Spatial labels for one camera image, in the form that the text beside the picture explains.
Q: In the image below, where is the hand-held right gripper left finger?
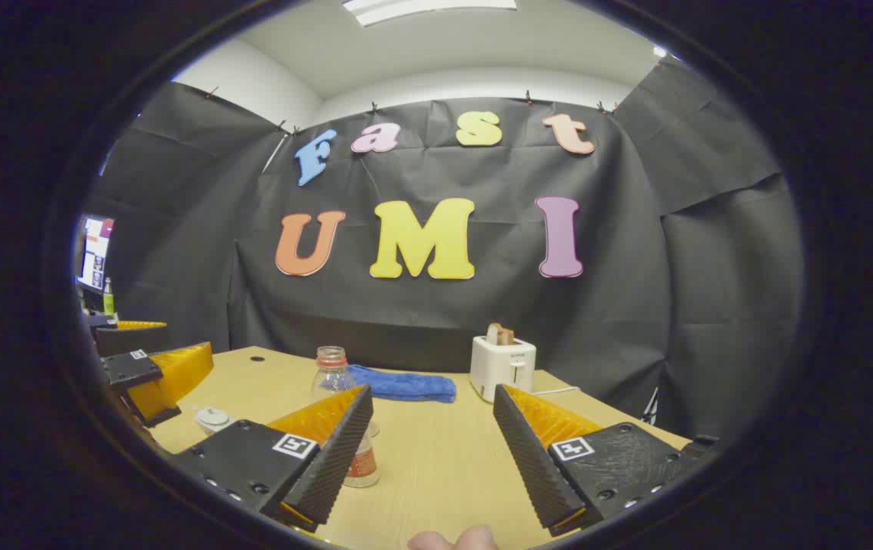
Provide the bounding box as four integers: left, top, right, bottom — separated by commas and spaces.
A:
173, 384, 374, 533

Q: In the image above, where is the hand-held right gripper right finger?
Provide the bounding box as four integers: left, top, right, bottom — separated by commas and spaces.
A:
493, 383, 719, 538

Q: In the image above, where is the clear plastic water bottle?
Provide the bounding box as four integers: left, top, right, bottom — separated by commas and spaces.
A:
310, 346, 381, 488

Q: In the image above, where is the computer monitor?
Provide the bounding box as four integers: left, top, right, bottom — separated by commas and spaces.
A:
76, 215, 115, 295

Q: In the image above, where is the white toaster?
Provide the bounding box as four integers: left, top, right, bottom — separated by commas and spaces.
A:
470, 334, 537, 403

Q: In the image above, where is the blue towel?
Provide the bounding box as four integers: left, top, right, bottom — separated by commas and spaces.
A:
346, 364, 458, 404

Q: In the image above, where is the black backdrop cloth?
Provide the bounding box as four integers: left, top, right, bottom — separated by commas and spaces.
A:
73, 57, 803, 444

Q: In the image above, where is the ceiling light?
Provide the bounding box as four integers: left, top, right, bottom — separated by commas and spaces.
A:
342, 0, 518, 28

